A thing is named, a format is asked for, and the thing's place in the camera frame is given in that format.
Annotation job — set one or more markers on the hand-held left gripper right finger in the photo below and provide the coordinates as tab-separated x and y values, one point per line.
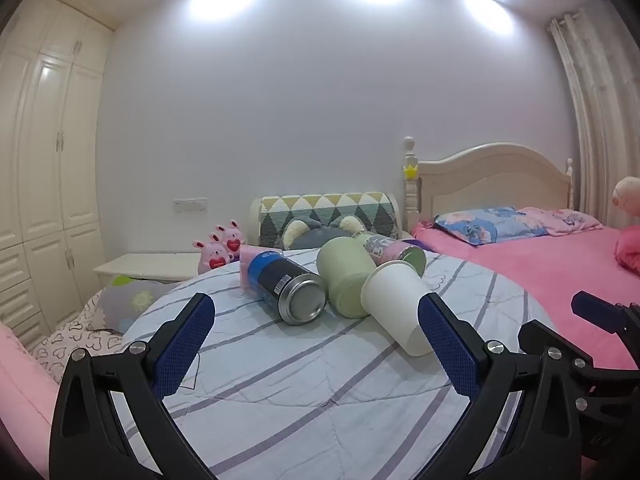
447	347

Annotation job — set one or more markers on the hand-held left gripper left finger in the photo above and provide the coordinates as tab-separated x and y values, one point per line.
182	347

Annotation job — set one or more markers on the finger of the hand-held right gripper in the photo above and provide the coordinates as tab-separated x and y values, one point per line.
597	310
600	375

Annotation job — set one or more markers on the white paper cup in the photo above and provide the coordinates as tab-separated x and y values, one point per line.
395	300

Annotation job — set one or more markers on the light green cup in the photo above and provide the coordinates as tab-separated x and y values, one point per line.
345	272

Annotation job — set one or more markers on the grey flower pillow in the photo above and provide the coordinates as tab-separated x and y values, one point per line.
135	300

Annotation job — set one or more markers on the pink plush cushion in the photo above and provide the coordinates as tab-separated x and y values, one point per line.
629	250

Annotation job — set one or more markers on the pink bed sheet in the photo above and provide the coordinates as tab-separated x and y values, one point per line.
540	270

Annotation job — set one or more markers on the white nightstand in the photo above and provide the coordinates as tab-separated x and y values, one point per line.
150	265

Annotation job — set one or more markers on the pink bunny toy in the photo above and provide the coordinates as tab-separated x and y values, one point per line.
212	257
231	240

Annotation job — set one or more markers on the pink printed pillow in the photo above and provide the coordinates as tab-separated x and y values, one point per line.
565	220

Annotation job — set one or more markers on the heart printed white sheet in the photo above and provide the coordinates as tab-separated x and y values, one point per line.
85	342

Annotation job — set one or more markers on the pink box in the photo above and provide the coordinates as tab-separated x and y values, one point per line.
246	272

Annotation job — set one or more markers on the pink green labelled can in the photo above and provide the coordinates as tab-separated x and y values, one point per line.
387	249

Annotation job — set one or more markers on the pink pig plush toy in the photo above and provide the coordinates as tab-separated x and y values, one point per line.
627	194

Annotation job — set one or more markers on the blue and black metal can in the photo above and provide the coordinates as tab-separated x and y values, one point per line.
280	275

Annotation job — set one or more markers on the blue printed pillow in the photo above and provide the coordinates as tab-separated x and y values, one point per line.
487	225

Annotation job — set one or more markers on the pink blanket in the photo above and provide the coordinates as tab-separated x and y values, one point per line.
25	385

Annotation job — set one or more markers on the cream bed headboard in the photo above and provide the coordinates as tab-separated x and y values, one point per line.
495	180

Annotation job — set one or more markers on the grey bear plush cushion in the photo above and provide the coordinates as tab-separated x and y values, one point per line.
315	237

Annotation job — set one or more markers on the yellow crown ornament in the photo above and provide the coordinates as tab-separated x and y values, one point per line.
410	172

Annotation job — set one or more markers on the triangle patterned quilted cover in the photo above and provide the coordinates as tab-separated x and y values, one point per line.
325	207

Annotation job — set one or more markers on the cream curtain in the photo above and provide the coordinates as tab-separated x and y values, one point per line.
605	110

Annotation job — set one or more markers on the cream wardrobe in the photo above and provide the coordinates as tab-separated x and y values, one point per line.
45	170

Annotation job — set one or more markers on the white wall switch panel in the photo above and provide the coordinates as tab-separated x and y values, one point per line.
190	204

